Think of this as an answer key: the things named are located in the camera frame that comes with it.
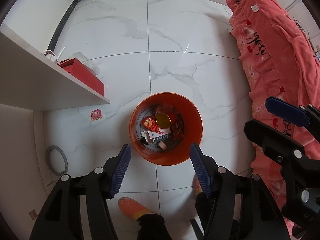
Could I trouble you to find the red gift bag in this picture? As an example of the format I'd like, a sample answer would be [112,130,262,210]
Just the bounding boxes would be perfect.
[59,58,105,96]

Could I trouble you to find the pink cartoon sticker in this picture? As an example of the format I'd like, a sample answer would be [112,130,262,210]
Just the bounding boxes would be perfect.
[90,109,103,121]

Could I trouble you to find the red snack wrapper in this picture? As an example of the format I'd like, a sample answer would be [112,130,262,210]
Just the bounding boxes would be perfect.
[155,104,184,141]

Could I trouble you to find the orange left slipper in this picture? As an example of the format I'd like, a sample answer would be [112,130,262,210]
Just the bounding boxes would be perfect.
[118,197,156,221]

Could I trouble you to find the black hair clip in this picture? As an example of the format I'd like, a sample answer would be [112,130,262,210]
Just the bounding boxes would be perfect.
[140,137,149,145]

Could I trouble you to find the white shelf board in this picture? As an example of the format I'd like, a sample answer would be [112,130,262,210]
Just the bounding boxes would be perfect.
[1,24,110,112]

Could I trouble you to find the pink bed cover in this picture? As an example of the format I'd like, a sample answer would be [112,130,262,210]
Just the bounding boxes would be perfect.
[225,0,320,238]

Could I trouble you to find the grey hose ring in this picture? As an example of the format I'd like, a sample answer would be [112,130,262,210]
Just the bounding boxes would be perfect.
[45,144,69,177]

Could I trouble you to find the orange right slipper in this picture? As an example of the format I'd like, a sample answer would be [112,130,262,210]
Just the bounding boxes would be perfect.
[195,177,202,195]

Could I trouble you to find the orange slipper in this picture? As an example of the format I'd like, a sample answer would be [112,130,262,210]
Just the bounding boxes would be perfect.
[118,197,156,221]
[195,177,202,195]

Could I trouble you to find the red trash bin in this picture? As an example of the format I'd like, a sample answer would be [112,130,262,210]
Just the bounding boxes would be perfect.
[129,92,203,166]

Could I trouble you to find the small orange red wrapper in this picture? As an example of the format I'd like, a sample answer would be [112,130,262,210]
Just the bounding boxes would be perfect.
[140,116,164,134]

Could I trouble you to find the red gold paper cup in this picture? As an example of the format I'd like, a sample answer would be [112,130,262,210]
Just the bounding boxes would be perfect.
[155,113,171,129]

